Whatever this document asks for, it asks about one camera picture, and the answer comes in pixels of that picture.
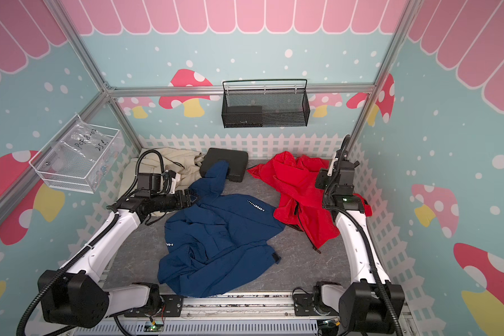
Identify navy blue jacket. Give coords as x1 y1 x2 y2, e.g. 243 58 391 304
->
158 161 285 298

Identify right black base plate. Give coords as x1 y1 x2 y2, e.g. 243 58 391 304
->
292 292 337 316

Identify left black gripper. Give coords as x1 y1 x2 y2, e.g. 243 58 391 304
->
151 189 200 212

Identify black fabric case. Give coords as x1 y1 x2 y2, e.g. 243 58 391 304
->
200 148 249 183

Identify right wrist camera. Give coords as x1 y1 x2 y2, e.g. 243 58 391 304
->
327 152 340 176

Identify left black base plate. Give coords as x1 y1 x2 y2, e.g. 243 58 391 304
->
125 294 184 319

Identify black wire mesh basket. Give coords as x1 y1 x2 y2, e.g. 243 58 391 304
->
221 78 311 128

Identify cream beige jacket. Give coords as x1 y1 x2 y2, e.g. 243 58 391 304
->
118 148 204 197

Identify aluminium front rail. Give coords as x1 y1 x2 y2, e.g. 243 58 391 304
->
58 290 421 336

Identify red jacket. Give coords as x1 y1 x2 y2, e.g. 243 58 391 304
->
247 151 372 251

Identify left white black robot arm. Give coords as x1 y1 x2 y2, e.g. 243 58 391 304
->
16 149 193 335

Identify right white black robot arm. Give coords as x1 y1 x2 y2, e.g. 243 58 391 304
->
313 135 405 335

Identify black box in basket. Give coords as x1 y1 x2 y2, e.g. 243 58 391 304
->
222 106 263 128

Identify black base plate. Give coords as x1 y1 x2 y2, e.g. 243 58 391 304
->
125 294 184 319
292 292 337 316

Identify white wire basket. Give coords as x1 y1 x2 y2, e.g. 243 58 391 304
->
28 114 125 195

